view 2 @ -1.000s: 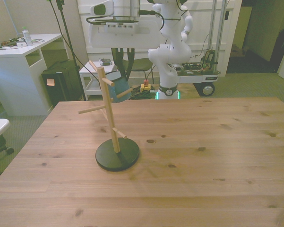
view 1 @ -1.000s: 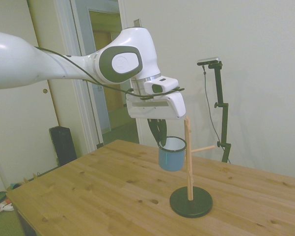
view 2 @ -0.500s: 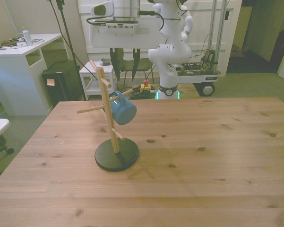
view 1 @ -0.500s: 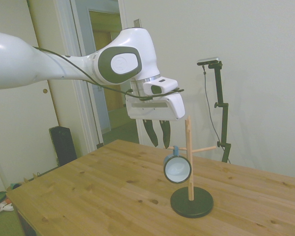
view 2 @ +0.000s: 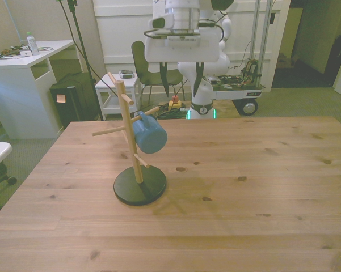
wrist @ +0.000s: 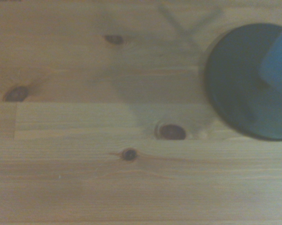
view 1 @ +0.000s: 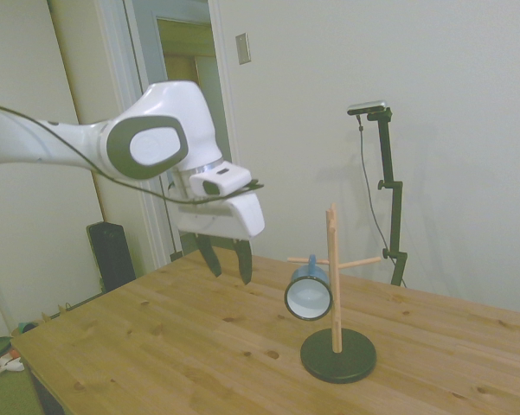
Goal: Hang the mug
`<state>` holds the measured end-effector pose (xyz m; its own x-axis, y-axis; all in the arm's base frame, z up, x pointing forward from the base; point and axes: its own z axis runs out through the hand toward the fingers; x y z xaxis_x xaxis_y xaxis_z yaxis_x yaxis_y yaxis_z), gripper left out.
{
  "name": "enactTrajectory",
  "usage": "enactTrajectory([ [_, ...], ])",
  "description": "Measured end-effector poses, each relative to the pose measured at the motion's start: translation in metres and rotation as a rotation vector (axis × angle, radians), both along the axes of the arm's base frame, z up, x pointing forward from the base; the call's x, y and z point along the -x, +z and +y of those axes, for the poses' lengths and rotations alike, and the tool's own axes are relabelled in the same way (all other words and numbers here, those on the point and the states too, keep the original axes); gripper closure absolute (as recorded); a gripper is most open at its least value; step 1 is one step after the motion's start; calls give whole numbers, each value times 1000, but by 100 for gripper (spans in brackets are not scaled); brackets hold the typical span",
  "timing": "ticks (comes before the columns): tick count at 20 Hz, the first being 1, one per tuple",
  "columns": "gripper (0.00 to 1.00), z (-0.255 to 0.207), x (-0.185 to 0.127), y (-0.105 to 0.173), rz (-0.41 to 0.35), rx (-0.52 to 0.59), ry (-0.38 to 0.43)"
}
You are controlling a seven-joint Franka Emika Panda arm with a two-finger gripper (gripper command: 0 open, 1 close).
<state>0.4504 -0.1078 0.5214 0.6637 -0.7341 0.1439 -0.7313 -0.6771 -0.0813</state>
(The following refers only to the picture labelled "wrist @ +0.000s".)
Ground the blue enamel mug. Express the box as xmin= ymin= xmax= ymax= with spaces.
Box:
xmin=259 ymin=21 xmax=282 ymax=91

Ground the wooden mug tree black base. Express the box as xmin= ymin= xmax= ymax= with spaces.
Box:
xmin=204 ymin=22 xmax=282 ymax=142

